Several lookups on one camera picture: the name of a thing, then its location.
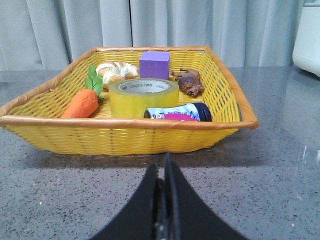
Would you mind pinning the yellow woven basket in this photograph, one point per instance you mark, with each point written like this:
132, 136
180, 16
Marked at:
35, 116

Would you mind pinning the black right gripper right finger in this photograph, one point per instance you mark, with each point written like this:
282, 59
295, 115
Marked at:
189, 218

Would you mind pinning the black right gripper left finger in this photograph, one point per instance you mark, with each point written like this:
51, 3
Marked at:
135, 221

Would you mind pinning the grey curtain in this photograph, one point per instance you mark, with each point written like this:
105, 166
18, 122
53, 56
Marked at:
50, 34

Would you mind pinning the purple foam cube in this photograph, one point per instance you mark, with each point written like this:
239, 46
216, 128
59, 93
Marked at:
154, 64

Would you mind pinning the small bottle black cap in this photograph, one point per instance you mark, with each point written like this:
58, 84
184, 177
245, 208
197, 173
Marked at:
197, 111

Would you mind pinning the yellow tape roll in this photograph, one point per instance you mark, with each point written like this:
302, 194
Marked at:
131, 98

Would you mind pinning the orange toy carrot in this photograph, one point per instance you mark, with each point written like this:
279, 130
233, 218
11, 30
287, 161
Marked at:
85, 102

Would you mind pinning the white appliance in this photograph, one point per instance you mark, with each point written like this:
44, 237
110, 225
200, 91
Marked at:
306, 51

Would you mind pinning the toy bread croissant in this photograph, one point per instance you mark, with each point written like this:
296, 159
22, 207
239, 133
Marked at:
115, 71

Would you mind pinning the brown toy animal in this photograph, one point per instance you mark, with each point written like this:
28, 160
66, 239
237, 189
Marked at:
189, 81

